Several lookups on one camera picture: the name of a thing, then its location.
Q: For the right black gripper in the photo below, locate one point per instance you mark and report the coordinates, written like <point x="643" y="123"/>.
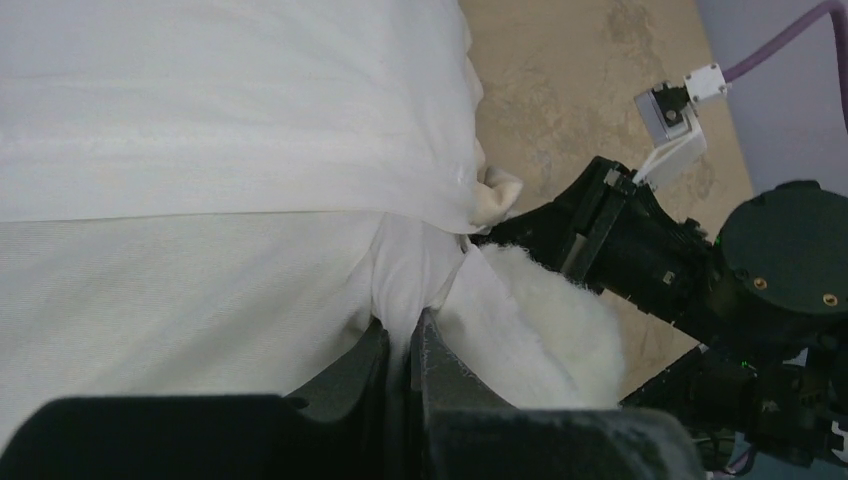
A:
<point x="615" y="237"/>

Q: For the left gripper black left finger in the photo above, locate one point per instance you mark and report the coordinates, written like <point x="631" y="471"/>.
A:
<point x="329" y="428"/>

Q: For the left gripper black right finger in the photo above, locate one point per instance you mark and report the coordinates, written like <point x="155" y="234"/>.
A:
<point x="461" y="429"/>

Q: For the white pillow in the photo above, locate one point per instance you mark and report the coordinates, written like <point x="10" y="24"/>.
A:
<point x="531" y="336"/>

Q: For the grey pillow with cream ruffle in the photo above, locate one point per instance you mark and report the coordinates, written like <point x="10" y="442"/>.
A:
<point x="213" y="197"/>

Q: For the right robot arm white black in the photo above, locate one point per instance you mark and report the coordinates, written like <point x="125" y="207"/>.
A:
<point x="765" y="300"/>

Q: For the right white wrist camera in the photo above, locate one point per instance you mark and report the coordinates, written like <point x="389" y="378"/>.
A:
<point x="669" y="113"/>

